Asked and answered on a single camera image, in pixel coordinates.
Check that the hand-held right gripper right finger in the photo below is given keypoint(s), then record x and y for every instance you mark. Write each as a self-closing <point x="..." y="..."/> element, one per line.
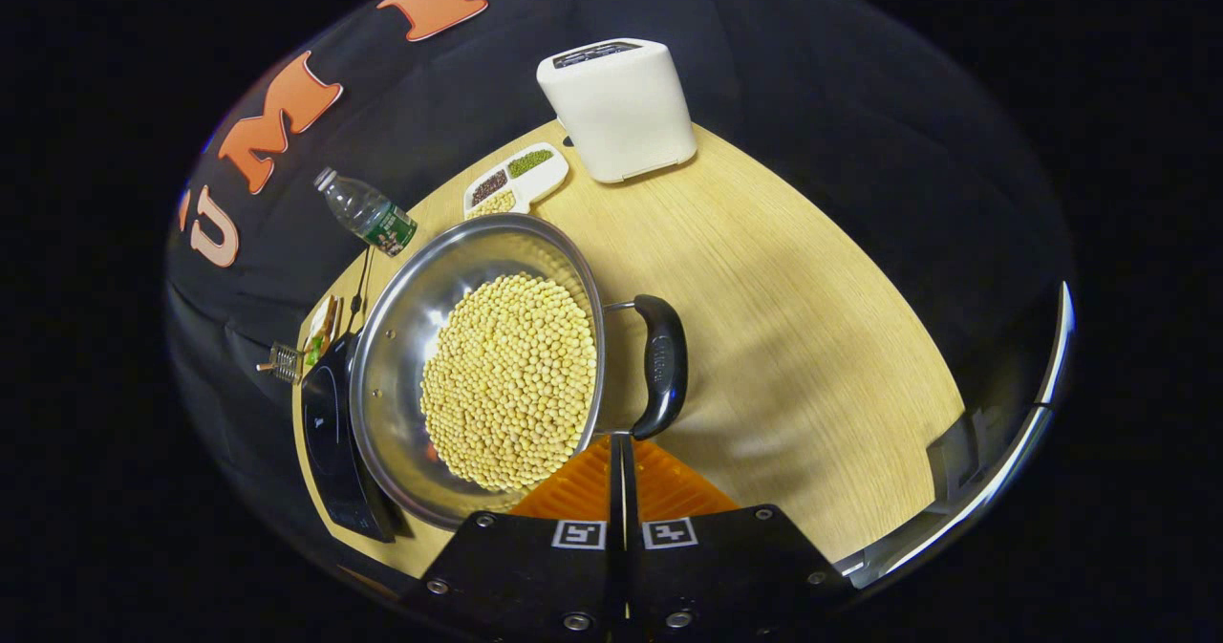
<point x="726" y="567"/>

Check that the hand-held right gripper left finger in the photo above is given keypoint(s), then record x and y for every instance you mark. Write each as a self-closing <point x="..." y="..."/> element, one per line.
<point x="535" y="576"/>

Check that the black induction cooktop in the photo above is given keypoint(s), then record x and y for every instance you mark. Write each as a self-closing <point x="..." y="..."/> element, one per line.
<point x="330" y="442"/>

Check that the stainless steel pot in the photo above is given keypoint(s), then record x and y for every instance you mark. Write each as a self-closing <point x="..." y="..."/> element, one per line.
<point x="420" y="309"/>

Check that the large yellow soybean pile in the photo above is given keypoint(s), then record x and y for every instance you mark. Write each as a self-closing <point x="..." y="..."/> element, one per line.
<point x="511" y="385"/>

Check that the small dish with vegetables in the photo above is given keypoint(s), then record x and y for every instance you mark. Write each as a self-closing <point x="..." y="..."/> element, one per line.
<point x="322" y="332"/>

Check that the small yellow soybean pile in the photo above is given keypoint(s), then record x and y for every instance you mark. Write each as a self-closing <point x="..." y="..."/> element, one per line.
<point x="493" y="205"/>

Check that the dark red bean pile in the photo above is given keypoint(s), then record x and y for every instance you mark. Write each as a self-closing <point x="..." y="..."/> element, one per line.
<point x="489" y="186"/>

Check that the white divided dish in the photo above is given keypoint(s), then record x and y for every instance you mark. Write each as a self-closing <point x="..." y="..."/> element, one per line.
<point x="545" y="182"/>

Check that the clear plastic water bottle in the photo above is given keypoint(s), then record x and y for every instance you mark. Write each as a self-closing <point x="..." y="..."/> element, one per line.
<point x="368" y="213"/>

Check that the green mung bean pile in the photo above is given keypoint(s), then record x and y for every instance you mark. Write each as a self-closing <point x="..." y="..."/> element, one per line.
<point x="529" y="161"/>

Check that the white toaster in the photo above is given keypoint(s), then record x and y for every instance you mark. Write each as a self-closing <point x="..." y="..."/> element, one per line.
<point x="626" y="108"/>

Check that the black backdrop cloth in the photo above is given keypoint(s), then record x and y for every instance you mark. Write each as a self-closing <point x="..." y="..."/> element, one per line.
<point x="812" y="51"/>

